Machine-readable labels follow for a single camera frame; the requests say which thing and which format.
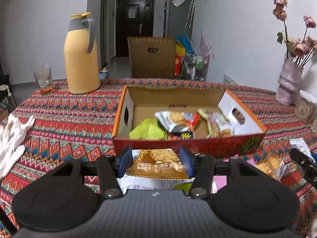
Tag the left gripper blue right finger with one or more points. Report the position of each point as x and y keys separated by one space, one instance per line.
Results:
x=188 y=160

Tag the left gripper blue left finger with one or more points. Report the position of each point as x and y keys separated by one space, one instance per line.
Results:
x=123 y=161

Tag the orange cracker packet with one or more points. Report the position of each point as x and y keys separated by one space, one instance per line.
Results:
x=156 y=164

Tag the green white nut bar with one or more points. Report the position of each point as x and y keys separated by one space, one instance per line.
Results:
x=185 y=187

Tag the white cracker packet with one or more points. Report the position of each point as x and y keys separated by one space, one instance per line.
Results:
x=173 y=121

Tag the long green snack bar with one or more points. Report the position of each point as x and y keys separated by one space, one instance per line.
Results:
x=148 y=129

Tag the yellow striped snack pack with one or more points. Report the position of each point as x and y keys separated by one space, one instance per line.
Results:
x=204 y=115

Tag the white back-label packet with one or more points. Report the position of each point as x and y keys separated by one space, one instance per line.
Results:
x=302 y=146

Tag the pink snack packet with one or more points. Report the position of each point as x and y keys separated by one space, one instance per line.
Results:
x=218 y=183

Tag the red cardboard snack box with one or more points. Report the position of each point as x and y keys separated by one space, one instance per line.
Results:
x=139 y=103

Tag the woven tissue box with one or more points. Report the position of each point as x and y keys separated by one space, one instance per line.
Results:
x=305 y=109

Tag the colourful patterned tablecloth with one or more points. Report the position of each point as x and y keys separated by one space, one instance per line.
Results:
x=80 y=125

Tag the pink ceramic vase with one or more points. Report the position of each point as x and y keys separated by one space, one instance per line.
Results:
x=289 y=81

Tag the red gift bag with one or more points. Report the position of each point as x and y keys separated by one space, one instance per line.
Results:
x=178 y=65

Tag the brown wicker chair back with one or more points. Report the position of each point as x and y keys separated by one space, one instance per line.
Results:
x=152 y=57

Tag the yellow thermos jug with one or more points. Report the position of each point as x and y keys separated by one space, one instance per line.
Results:
x=81 y=55

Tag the white cloth gloves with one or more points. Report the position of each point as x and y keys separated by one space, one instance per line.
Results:
x=12 y=138

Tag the glass cup with drink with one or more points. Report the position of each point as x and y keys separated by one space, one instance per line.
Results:
x=43 y=78

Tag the black entrance door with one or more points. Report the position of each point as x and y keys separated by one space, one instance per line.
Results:
x=133 y=18

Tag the grey refrigerator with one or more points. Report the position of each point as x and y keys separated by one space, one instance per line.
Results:
x=177 y=17

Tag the wire storage cart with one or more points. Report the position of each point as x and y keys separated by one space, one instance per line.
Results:
x=195 y=66

